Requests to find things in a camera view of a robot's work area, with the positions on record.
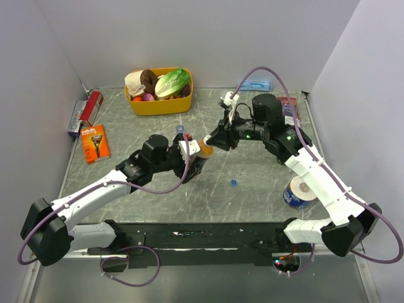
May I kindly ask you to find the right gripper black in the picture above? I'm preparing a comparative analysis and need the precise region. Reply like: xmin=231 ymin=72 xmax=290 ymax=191
xmin=206 ymin=109 xmax=268 ymax=152

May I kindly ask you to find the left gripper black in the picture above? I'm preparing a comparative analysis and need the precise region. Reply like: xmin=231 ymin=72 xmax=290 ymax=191
xmin=151 ymin=134 xmax=201 ymax=183

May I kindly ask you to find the orange drink bottle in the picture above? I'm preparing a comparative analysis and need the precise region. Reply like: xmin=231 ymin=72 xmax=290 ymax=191
xmin=195 ymin=140 xmax=213 ymax=160

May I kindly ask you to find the white bottle cap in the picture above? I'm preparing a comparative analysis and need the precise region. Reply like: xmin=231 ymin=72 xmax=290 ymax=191
xmin=203 ymin=135 xmax=211 ymax=145

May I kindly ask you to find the clear blue water bottle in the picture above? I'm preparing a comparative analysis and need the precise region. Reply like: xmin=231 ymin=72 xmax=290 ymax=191
xmin=176 ymin=124 xmax=186 ymax=136

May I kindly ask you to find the blue bottle cap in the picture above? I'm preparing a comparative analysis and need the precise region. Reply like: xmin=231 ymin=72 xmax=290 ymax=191
xmin=230 ymin=179 xmax=238 ymax=187

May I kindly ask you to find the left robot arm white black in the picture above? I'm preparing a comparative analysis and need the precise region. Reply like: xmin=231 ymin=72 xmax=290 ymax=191
xmin=18 ymin=133 xmax=211 ymax=266

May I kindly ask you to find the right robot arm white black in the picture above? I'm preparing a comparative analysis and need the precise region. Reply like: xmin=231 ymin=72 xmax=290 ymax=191
xmin=206 ymin=92 xmax=381 ymax=257

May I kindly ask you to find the blue tissue pack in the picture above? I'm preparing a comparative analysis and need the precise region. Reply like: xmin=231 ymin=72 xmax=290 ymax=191
xmin=240 ymin=81 xmax=273 ymax=92

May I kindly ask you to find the yellow plastic basket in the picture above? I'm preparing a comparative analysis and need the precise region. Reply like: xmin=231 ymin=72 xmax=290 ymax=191
xmin=124 ymin=68 xmax=193 ymax=116

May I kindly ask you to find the red snack bag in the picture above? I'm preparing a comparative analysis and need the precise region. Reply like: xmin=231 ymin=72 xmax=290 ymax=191
xmin=277 ymin=97 xmax=300 ymax=127

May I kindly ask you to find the plush cabbage toy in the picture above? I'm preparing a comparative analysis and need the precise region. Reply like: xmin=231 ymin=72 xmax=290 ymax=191
xmin=155 ymin=68 xmax=191 ymax=99

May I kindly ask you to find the white blue can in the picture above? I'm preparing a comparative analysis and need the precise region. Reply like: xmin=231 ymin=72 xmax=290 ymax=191
xmin=283 ymin=176 xmax=316 ymax=210

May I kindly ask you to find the brown beige plush toy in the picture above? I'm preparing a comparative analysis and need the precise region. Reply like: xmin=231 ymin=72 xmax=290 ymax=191
xmin=124 ymin=69 xmax=158 ymax=97

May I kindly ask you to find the orange razor box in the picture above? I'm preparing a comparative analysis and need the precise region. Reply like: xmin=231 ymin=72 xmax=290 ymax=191
xmin=80 ymin=124 xmax=111 ymax=164

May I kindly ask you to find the red box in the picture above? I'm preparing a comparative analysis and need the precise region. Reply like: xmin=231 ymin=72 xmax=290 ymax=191
xmin=80 ymin=91 xmax=104 ymax=126

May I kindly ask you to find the purple grey box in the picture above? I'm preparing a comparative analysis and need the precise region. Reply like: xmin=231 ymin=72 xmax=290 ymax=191
xmin=67 ymin=100 xmax=86 ymax=138

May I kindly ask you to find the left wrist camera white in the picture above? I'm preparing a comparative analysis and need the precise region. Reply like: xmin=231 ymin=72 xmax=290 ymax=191
xmin=178 ymin=137 xmax=201 ymax=160

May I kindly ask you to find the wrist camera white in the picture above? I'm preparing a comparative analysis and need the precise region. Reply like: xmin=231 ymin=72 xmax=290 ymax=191
xmin=178 ymin=137 xmax=201 ymax=160
xmin=218 ymin=91 xmax=239 ymax=124

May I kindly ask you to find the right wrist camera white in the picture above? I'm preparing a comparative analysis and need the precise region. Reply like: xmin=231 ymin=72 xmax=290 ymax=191
xmin=218 ymin=91 xmax=239 ymax=124

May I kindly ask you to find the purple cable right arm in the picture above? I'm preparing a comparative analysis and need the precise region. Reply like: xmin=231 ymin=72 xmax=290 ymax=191
xmin=232 ymin=66 xmax=404 ymax=275

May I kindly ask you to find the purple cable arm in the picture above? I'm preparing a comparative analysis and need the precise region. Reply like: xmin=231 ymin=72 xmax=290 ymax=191
xmin=17 ymin=135 xmax=191 ymax=287
xmin=232 ymin=66 xmax=404 ymax=275

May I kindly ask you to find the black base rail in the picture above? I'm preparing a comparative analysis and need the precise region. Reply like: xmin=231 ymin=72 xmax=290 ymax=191
xmin=86 ymin=220 xmax=316 ymax=269

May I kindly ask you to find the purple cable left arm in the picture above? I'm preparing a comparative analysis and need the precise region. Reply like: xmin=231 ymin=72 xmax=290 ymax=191
xmin=17 ymin=135 xmax=191 ymax=287

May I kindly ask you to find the aluminium frame rail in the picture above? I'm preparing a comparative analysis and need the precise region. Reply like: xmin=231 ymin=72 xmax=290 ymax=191
xmin=311 ymin=242 xmax=365 ymax=255

